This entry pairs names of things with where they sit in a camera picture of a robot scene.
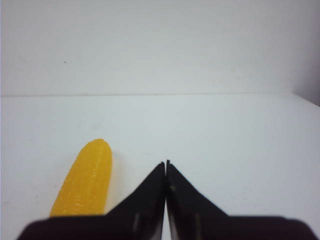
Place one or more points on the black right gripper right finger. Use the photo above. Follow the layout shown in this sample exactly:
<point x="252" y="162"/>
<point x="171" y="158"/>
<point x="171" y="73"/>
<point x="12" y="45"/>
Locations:
<point x="191" y="215"/>

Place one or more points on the yellow corn cob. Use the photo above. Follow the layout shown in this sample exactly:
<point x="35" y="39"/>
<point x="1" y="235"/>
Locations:
<point x="85" y="188"/>

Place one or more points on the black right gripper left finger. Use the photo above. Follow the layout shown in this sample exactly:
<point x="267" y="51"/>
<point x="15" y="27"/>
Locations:
<point x="140" y="215"/>

